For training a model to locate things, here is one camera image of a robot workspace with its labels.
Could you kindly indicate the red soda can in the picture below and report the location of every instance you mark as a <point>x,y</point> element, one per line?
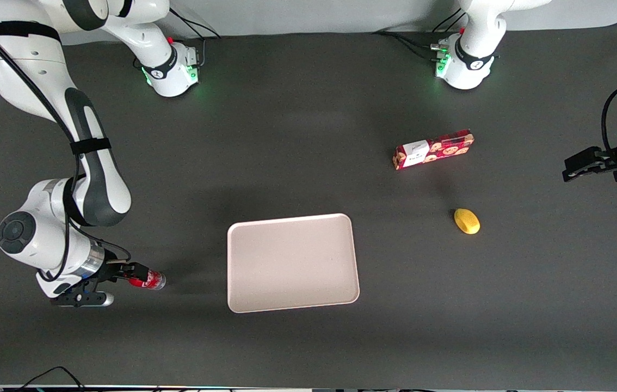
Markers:
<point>150,280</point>

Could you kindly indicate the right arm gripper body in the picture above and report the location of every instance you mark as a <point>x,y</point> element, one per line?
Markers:
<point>111,270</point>

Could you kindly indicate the yellow lemon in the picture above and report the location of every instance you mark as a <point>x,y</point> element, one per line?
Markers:
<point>467,221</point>

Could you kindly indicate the beige rectangular tray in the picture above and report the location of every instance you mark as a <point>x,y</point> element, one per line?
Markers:
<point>292,264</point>

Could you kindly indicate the red tartan cookie box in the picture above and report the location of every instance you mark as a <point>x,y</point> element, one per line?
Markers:
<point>433,150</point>

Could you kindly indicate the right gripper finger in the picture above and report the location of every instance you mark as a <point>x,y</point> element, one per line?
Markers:
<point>135,267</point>
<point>123,279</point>

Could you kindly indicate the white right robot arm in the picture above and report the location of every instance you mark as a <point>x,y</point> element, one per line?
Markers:
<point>31,60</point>

